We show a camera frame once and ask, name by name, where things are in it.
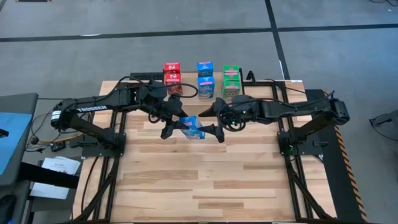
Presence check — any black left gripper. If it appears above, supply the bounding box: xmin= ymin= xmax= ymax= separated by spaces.
xmin=147 ymin=93 xmax=195 ymax=140

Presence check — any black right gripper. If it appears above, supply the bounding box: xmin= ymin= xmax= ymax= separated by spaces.
xmin=198 ymin=95 xmax=264 ymax=144

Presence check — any blue Rice Krispies cereal box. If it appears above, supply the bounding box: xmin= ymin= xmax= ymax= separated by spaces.
xmin=197 ymin=61 xmax=215 ymax=78
xmin=197 ymin=76 xmax=216 ymax=100
xmin=178 ymin=115 xmax=206 ymax=141

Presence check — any green Apple Jacks cereal box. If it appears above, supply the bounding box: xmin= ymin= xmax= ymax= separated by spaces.
xmin=222 ymin=64 xmax=241 ymax=81
xmin=221 ymin=80 xmax=241 ymax=99

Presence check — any red Froot Loops cereal box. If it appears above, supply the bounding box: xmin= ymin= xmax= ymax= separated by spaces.
xmin=164 ymin=62 xmax=182 ymax=75
xmin=164 ymin=73 xmax=183 ymax=96

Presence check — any black power adapter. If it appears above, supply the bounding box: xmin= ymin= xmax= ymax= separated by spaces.
xmin=50 ymin=141 xmax=67 ymax=152

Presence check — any white paper sheet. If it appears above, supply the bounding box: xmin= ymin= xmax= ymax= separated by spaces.
xmin=41 ymin=156 xmax=81 ymax=175
xmin=29 ymin=182 xmax=71 ymax=200

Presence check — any black hazard-striped floor mat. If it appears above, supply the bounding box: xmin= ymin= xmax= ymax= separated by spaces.
xmin=306 ymin=89 xmax=371 ymax=223

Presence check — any grey desk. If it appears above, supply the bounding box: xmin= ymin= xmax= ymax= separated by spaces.
xmin=0 ymin=92 xmax=39 ymax=187

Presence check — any blue desk mat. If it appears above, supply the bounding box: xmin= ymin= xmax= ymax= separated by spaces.
xmin=0 ymin=111 xmax=34 ymax=175

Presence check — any wooden shelf black metal frame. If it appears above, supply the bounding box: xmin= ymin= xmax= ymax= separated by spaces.
xmin=160 ymin=68 xmax=247 ymax=119

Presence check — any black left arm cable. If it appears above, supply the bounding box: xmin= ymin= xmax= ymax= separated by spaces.
xmin=105 ymin=75 xmax=199 ymax=125

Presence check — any black curved bracket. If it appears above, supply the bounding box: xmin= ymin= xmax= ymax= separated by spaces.
xmin=246 ymin=70 xmax=258 ymax=85

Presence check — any black aluminium table frame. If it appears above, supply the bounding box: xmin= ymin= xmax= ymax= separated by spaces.
xmin=73 ymin=72 xmax=335 ymax=223

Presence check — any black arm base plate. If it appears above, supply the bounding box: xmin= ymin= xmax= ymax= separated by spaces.
xmin=277 ymin=130 xmax=324 ymax=156
xmin=81 ymin=132 xmax=127 ymax=158

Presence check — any yellow power cable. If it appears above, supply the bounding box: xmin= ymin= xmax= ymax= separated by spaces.
xmin=39 ymin=133 xmax=85 ymax=144

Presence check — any black floor cable bundle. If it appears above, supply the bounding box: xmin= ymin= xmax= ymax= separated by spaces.
xmin=24 ymin=96 xmax=100 ymax=154

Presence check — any dark floor device with cables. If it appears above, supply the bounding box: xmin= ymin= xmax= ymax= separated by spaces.
xmin=369 ymin=108 xmax=398 ymax=147

